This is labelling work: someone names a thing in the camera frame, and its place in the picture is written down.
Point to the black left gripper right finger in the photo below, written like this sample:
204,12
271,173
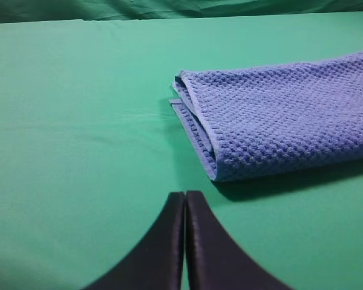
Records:
214,259

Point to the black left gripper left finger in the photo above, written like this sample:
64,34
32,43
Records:
156,262

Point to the blue waffle-weave towel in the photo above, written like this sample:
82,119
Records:
253,122

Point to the green backdrop cloth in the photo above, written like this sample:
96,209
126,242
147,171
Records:
104,10

